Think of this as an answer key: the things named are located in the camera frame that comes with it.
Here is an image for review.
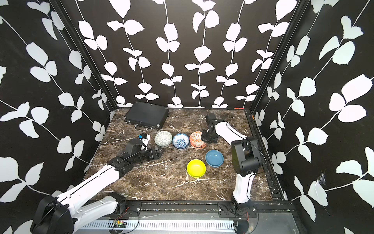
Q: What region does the orange geometric bowl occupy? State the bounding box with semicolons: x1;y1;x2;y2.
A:
190;131;207;149

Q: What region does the blue-grey bowl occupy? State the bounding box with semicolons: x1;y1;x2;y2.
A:
205;150;224;168

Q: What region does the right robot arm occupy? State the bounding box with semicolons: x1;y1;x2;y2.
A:
201;119;262;210

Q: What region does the black flat case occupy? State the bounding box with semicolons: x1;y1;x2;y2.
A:
124;101;169;130

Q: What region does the lime yellow bowl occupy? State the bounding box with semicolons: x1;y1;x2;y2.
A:
187;159;206;178

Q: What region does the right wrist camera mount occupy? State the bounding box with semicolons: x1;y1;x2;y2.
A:
205;113;217;125

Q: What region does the black front rail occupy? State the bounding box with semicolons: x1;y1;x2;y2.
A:
122;200;300;221

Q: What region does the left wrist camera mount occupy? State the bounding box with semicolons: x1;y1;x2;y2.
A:
138;133;151;151

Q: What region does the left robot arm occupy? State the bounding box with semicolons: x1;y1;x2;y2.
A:
30;146;164;234

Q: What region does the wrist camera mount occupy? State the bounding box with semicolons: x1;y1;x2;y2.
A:
138;133;151;151
205;113;217;125

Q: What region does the white slotted cable duct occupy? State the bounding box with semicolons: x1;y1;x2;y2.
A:
80;220;235;232

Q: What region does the blue floral bowl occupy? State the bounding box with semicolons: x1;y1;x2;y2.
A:
172;133;190;149

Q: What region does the white green-patterned bowl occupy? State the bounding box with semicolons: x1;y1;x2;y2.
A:
154;131;173;148

